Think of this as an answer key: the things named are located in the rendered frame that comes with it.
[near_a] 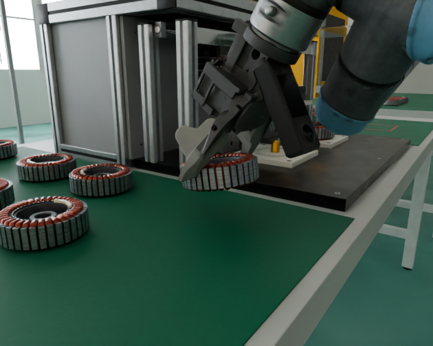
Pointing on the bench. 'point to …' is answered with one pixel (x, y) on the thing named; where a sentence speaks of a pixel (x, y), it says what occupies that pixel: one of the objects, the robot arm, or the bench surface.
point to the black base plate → (315, 171)
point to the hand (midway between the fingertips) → (216, 173)
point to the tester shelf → (150, 11)
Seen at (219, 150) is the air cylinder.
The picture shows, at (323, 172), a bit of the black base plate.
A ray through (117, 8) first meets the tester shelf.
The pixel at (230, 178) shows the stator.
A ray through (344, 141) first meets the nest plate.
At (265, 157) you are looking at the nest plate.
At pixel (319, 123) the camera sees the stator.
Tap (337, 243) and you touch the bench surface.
